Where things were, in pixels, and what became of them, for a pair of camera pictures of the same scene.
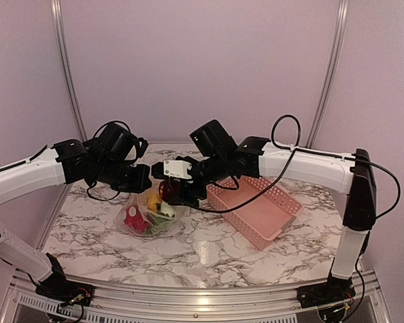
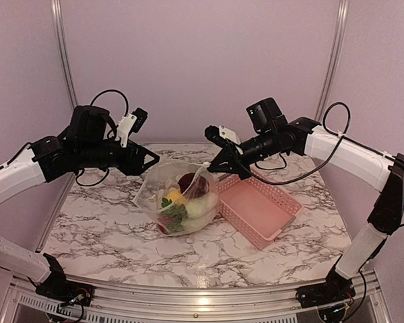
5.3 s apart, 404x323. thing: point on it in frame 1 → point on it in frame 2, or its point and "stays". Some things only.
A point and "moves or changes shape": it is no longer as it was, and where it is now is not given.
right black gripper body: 211,165 → 244,169
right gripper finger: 190,200 → 225,169
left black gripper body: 135,184 → 130,166
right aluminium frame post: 343,11 stays
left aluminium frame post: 57,12 stays
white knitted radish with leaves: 165,214 → 176,213
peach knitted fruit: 153,199 moves or changes shape
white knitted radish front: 166,210 → 200,212
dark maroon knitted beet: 170,190 moves or changes shape
